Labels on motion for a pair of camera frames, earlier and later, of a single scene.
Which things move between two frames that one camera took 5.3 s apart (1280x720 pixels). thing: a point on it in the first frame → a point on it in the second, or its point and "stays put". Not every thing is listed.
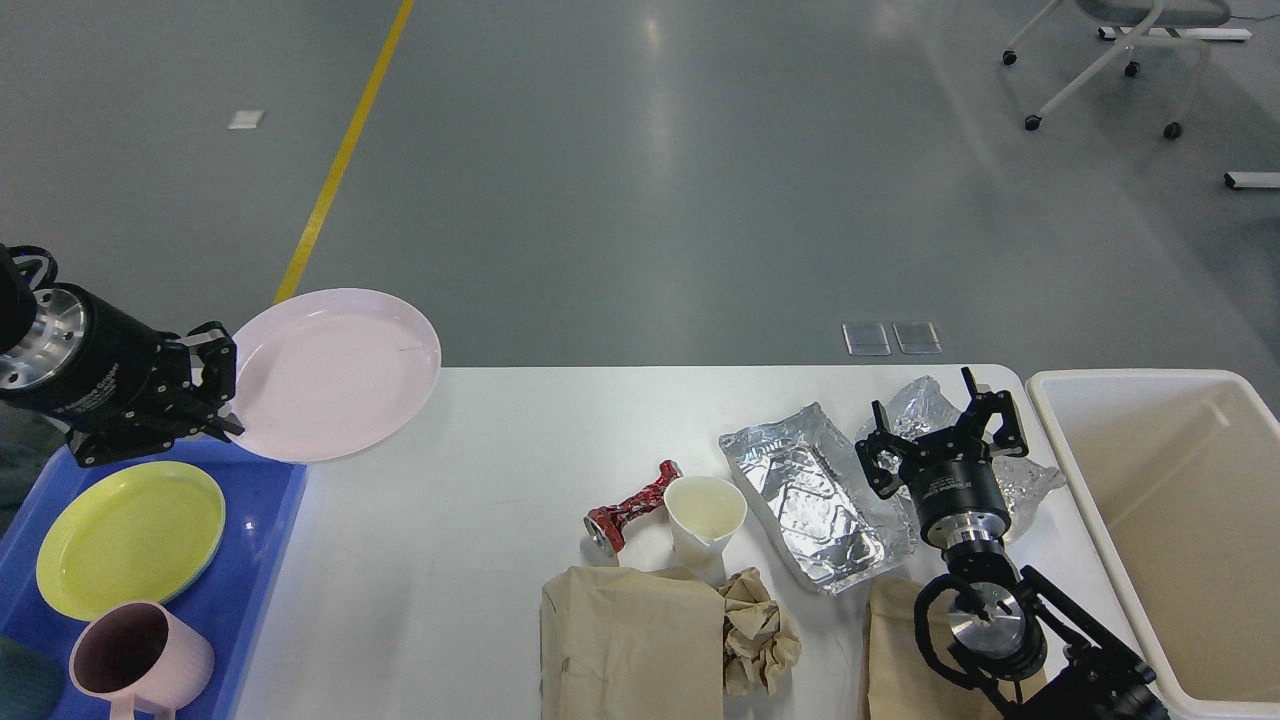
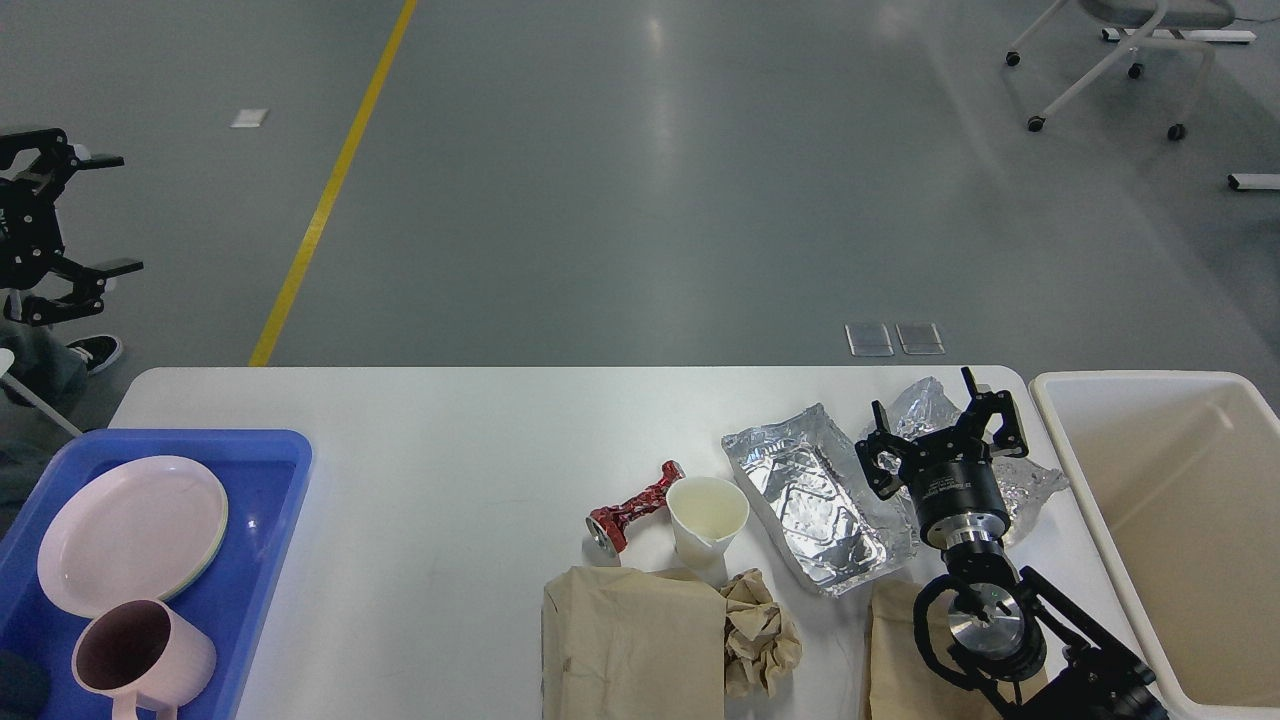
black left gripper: x=103 y=371 → x=30 y=240
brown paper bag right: x=901 y=683 stays put
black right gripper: x=950 y=474 stays put
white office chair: x=1147 y=18 stays put
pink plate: x=331 y=373 → x=129 y=531
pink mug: x=141 y=653 stays put
